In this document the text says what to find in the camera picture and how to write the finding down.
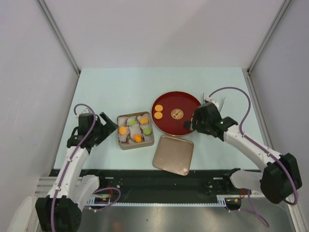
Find gold cookie tin box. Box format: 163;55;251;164
117;111;155;151

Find white paper cookie cups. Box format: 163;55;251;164
118;115;154;145

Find black sandwich cookie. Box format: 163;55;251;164
183;121;191;129

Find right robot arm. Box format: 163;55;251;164
183;102;302;205

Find white cable duct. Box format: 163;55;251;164
85;197;226;207

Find aluminium frame right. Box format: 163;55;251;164
242;69;309;232

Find orange fish-shaped cookie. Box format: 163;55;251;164
133;134;142;143

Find orange biscuit cookie bottom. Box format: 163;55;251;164
119;126;127;135

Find green sandwich cookie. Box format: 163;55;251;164
129;120;137;126
143;128;152;135

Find metal serving tongs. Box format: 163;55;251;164
202;93;225;113

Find red round tray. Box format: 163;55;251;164
151;91;201;136

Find gold tin lid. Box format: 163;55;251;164
153;135;194;176

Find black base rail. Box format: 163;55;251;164
48;169;266;203

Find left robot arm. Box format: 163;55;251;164
35;112;118;232

